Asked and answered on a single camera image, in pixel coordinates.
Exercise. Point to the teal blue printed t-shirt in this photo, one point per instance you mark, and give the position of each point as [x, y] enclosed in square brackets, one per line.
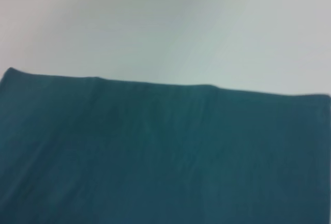
[165, 156]

